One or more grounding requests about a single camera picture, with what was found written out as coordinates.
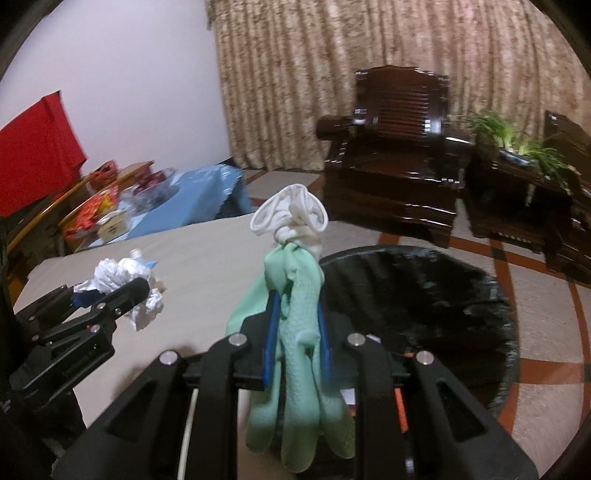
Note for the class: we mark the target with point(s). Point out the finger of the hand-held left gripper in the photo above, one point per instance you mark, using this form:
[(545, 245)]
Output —
[(124, 300), (46, 307)]

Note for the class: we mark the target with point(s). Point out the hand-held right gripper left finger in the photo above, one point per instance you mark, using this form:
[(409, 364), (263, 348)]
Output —
[(270, 341)]

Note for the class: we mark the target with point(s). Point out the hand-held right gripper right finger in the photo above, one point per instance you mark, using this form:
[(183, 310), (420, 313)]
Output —
[(326, 355)]

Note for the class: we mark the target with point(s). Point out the white paper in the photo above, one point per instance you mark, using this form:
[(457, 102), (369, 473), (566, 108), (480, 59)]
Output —
[(111, 272)]

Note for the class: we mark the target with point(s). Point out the green rubber glove pair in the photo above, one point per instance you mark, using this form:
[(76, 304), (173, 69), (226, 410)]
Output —
[(300, 323)]

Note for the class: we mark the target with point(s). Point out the bin with black bag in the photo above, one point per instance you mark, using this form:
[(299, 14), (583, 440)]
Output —
[(415, 300)]

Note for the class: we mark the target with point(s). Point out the blue packet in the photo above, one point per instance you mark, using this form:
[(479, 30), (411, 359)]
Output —
[(150, 264)]

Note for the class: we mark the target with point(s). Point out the white and blue cylindrical container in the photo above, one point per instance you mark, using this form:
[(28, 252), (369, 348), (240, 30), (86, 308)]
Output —
[(135, 254)]

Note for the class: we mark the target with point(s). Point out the gold tissue box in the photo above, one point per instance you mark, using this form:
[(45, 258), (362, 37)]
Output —
[(113, 226)]

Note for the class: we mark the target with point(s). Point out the red snack packet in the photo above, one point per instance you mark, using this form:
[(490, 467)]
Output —
[(92, 207)]

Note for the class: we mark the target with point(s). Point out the glass fruit bowl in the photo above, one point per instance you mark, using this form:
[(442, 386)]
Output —
[(154, 184)]

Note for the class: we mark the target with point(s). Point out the red basket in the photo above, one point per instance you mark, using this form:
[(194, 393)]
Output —
[(104, 173)]

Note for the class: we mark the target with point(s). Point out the blue tablecloth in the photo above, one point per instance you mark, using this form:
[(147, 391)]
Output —
[(198, 194)]

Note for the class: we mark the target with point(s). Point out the red cloth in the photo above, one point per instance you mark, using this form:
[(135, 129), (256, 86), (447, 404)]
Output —
[(37, 157)]

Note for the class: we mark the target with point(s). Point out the dark wooden armchair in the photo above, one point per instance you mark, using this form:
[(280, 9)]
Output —
[(561, 129), (392, 161)]

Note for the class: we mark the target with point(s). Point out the dark wooden side table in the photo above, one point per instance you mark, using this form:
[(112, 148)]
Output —
[(498, 198)]

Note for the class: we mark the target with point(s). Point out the beige patterned curtain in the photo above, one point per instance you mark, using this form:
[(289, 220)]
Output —
[(286, 92)]

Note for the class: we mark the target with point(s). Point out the green potted plant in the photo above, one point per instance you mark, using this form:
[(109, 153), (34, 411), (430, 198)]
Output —
[(491, 124)]

